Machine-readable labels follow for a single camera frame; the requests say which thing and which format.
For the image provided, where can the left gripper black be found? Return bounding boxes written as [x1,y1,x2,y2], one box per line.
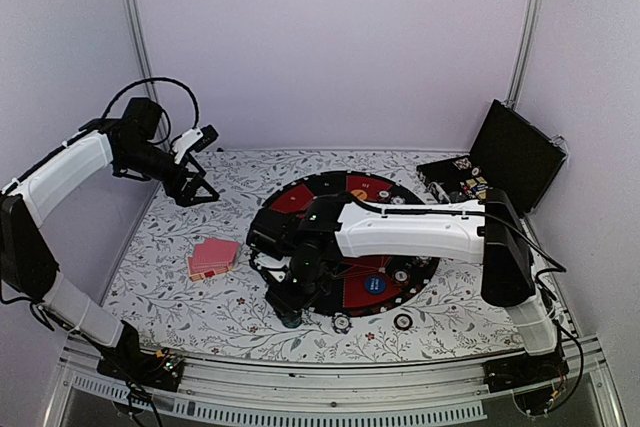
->
[118,140,221,207]

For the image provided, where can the green poker chip stack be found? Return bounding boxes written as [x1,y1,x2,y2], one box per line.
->
[280,312,302,329]

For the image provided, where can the blue beige poker chip stack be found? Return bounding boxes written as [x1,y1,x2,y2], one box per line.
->
[331,313,353,335]

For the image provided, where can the blue small blind button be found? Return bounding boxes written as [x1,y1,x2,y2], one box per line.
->
[364,276,387,295]

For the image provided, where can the poker chips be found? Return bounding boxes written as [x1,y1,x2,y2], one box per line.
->
[412,257,432,269]

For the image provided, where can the red brown poker chip stack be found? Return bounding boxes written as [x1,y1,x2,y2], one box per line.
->
[393,314,413,331]

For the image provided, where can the orange round dealer button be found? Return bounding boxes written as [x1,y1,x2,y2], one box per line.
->
[351,189,368,201]

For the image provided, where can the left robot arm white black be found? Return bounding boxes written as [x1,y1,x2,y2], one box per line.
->
[1,97,219,381]

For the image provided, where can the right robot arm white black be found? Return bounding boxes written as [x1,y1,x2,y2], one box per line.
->
[247,189,559,383]

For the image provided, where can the red playing card deck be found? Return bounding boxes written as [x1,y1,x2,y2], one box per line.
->
[187,238,239,281]

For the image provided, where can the round red black poker mat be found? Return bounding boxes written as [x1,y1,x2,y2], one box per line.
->
[246,170,440,328]

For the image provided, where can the black poker set case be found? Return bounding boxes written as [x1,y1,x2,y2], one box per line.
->
[416,100,567,215]

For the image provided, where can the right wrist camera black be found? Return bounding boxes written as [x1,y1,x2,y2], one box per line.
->
[246,208,301,260]

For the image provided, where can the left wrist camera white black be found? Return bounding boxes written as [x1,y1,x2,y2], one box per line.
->
[170,125,219,164]

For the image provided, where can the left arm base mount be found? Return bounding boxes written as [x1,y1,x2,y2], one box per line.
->
[96,345,184,392]

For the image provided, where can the front aluminium rail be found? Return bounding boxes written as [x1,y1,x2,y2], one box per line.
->
[44,337,626,426]

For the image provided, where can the left aluminium frame post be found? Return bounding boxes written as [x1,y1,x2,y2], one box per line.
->
[113,0,171,148]

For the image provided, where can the aluminium frame post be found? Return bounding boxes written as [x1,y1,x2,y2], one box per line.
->
[505,0,543,110]
[113,0,171,148]

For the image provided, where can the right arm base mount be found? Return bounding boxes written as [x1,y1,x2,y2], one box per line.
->
[482,353,569,416]

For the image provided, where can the right aluminium frame post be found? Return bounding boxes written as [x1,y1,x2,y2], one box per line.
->
[505,0,543,110]

